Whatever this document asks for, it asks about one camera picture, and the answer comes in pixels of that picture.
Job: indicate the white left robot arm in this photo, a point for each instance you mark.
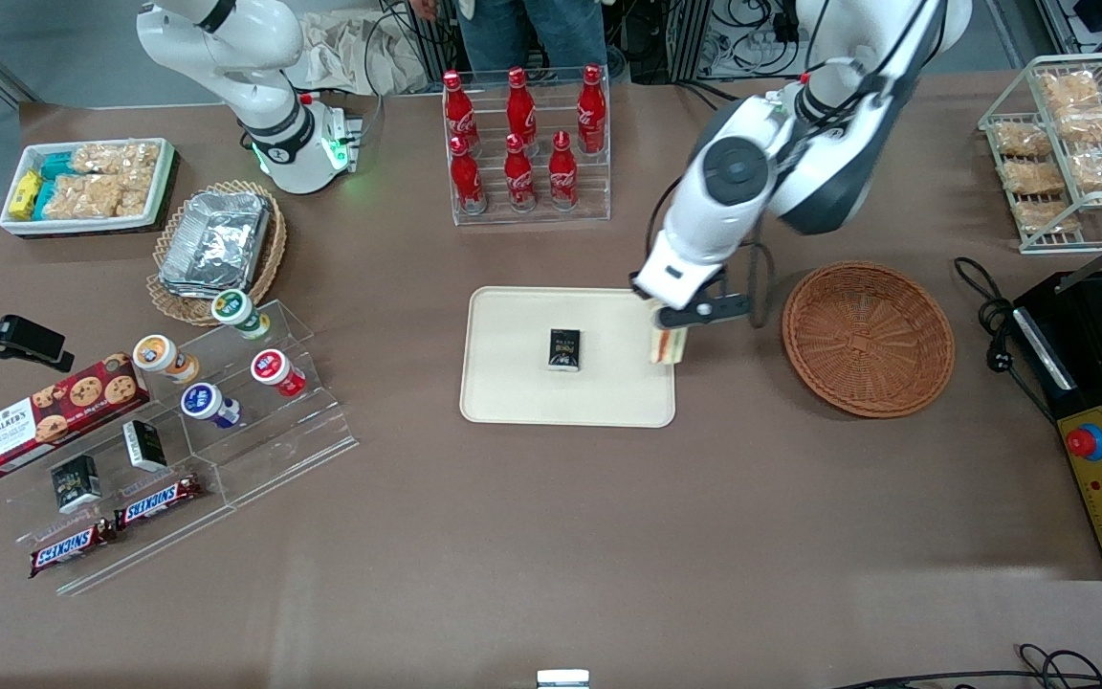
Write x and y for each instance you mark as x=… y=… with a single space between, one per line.
x=733 y=172

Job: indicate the clear acrylic bottle rack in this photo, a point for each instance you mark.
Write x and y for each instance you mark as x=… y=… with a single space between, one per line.
x=532 y=216

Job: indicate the light woven wicker basket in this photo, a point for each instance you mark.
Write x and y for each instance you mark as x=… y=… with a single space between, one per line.
x=269 y=249

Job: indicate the red yogurt cup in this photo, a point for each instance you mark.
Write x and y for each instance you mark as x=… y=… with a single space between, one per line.
x=274 y=368

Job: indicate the person in blue jeans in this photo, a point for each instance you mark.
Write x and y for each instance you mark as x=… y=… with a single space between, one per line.
x=532 y=33

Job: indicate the crumpled beige cloth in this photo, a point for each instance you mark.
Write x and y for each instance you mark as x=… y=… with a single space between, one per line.
x=350 y=53

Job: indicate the blue yogurt cup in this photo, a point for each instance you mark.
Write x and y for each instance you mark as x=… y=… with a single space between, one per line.
x=205 y=402

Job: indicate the round brown wicker basket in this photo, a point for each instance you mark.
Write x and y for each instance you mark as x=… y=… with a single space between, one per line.
x=867 y=340

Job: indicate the green lid yogurt cup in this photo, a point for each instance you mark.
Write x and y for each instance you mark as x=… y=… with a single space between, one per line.
x=237 y=311

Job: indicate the Snickers chocolate bar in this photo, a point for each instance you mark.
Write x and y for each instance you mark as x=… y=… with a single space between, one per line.
x=73 y=547
x=159 y=500

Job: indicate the red cola bottle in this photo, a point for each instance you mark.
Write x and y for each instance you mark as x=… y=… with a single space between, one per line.
x=521 y=107
x=460 y=110
x=467 y=182
x=519 y=180
x=562 y=177
x=591 y=110

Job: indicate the cream plastic tray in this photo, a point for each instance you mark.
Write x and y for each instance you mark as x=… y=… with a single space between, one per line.
x=513 y=383

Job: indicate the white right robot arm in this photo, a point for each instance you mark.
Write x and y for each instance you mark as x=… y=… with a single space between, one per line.
x=259 y=91

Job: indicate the triangular sandwich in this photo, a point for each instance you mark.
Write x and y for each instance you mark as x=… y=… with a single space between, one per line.
x=666 y=347

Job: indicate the clear bag of puffed snacks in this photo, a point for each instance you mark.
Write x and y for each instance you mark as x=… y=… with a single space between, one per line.
x=82 y=196
x=116 y=156

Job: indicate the clear acrylic stepped stand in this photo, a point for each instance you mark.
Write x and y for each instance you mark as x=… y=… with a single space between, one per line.
x=274 y=450

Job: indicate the white rectangular snack tray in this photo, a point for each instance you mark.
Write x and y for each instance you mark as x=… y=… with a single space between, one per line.
x=164 y=191

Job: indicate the small black box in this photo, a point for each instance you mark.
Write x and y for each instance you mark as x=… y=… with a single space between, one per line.
x=76 y=483
x=144 y=445
x=564 y=349

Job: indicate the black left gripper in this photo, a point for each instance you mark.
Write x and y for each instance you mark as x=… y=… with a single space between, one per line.
x=635 y=289

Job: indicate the stack of foil trays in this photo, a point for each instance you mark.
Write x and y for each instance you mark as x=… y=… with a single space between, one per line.
x=216 y=244

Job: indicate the red Walkers cookie box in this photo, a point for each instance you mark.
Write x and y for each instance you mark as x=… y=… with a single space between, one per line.
x=44 y=421

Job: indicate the orange yogurt cup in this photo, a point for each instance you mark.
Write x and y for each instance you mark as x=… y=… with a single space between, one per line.
x=159 y=356

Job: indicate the teal snack packet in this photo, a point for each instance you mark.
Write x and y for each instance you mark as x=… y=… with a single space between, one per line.
x=44 y=199
x=57 y=166

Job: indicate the yellow snack packet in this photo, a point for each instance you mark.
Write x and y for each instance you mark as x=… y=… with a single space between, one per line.
x=25 y=195

